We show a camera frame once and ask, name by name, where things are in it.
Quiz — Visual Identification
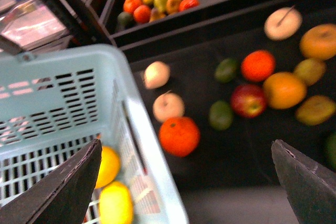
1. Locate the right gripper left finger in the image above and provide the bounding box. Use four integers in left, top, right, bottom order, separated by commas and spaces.
1, 139, 102, 223

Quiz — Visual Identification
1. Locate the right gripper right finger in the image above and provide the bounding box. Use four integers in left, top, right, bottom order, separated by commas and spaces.
271, 140, 335, 223

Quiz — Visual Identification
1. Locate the yellow lemon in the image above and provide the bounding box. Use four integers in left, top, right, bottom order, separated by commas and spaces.
95, 146, 121, 189
99, 181, 133, 224

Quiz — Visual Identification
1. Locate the light blue shopping basket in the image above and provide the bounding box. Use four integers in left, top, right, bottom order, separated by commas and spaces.
1, 45, 189, 223

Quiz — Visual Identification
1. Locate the green avocado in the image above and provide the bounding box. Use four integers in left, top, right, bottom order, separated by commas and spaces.
324, 133, 336, 170

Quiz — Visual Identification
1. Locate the orange yellow apple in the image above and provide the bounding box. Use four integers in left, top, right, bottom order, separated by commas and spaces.
262, 72, 307, 110

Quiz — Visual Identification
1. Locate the red apple near limes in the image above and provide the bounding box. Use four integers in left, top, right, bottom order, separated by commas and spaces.
230, 84, 267, 119

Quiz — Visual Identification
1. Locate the green lime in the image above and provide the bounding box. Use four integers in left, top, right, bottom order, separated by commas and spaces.
208, 100, 234, 131
214, 58, 239, 83

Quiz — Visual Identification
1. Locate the small brown yellow fruit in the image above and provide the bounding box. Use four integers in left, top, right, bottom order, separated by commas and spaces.
293, 58, 327, 86

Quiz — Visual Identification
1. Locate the large orange mandarin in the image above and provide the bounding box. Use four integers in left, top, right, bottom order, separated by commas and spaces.
159, 116, 201, 157

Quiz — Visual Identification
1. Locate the orange tangerine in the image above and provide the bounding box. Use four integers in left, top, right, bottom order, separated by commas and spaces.
240, 50, 276, 82

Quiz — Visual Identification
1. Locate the white pear with stem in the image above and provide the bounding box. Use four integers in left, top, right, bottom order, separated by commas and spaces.
152, 91, 185, 123

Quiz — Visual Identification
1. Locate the orange yellow persimmon upper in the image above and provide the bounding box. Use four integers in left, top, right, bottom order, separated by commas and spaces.
299, 24, 335, 60

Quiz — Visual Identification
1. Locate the black wood display stand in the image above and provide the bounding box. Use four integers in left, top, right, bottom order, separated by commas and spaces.
15, 0, 336, 190

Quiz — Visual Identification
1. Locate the pale white pear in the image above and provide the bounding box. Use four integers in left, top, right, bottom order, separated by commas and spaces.
264, 6, 302, 41

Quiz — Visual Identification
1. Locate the glass top freezer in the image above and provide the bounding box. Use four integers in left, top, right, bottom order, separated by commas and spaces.
1, 0, 92, 52

